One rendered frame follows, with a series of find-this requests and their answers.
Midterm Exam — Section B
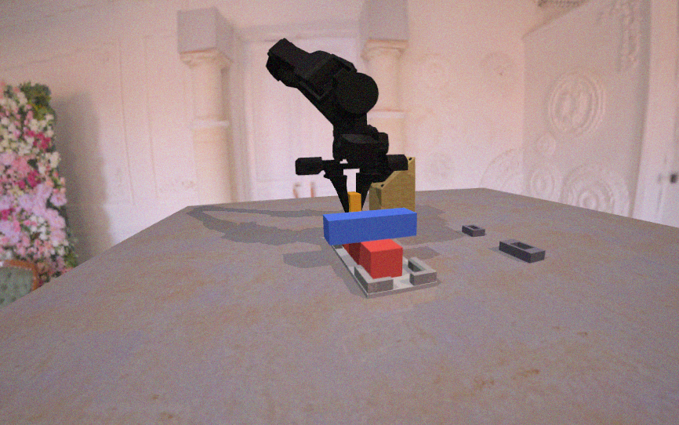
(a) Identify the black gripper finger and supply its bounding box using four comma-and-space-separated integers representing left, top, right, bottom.
323, 174, 349, 213
356, 173, 381, 210

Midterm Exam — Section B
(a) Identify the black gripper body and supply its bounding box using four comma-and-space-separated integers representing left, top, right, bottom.
296, 121, 408, 176

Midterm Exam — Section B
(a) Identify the blue rectangular block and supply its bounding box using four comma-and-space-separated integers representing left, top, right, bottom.
323, 208, 417, 245

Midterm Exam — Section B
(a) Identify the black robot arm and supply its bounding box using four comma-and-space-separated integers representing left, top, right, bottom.
265, 38, 390, 164

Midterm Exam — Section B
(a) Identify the red long block with square socket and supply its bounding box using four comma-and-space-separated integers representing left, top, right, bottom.
343, 239, 403, 278

